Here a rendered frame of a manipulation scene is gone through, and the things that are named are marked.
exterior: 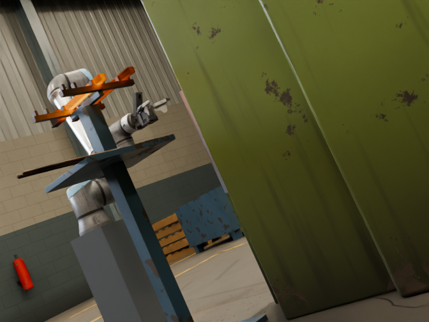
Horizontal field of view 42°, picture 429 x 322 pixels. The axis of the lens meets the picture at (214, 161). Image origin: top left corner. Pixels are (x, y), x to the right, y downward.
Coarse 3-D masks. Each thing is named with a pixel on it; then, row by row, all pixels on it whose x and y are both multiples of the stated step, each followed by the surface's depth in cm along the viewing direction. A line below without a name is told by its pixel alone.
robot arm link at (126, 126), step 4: (124, 116) 270; (128, 116) 269; (124, 120) 268; (128, 120) 268; (124, 124) 268; (128, 124) 267; (124, 128) 269; (128, 128) 268; (132, 128) 268; (128, 132) 271; (132, 132) 272
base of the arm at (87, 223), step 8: (80, 216) 298; (88, 216) 297; (96, 216) 297; (104, 216) 300; (80, 224) 298; (88, 224) 295; (96, 224) 295; (104, 224) 296; (80, 232) 297; (88, 232) 294
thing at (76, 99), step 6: (96, 78) 195; (102, 78) 195; (78, 96) 205; (84, 96) 205; (72, 102) 208; (78, 102) 208; (66, 108) 211; (72, 108) 212; (54, 120) 220; (60, 120) 216; (54, 126) 221
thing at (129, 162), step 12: (144, 144) 197; (156, 144) 202; (96, 156) 181; (108, 156) 184; (120, 156) 192; (132, 156) 203; (144, 156) 215; (72, 168) 185; (84, 168) 184; (96, 168) 194; (60, 180) 191; (72, 180) 196; (84, 180) 208; (48, 192) 199
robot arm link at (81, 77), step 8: (72, 72) 298; (80, 72) 299; (88, 72) 301; (72, 80) 296; (80, 80) 298; (88, 80) 300; (72, 96) 302; (88, 96) 300; (80, 104) 300; (104, 176) 305; (104, 184) 305; (104, 192) 303; (112, 200) 308
